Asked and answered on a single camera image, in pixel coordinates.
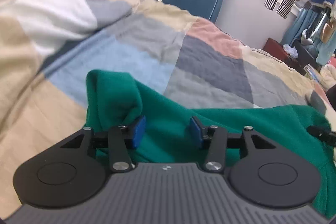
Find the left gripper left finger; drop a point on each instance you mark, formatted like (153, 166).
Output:
(121, 139)

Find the patchwork pastel quilt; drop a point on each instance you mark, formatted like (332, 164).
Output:
(49, 46)

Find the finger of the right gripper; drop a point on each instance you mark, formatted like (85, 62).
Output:
(326, 136)

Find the light blue hanging jeans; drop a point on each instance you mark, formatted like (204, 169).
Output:
(318, 25)

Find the green hooded sweatshirt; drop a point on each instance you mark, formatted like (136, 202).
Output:
(177, 134)

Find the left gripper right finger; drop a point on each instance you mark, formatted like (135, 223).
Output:
(212, 138)

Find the dark red wooden box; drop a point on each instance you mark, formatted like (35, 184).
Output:
(276, 50)

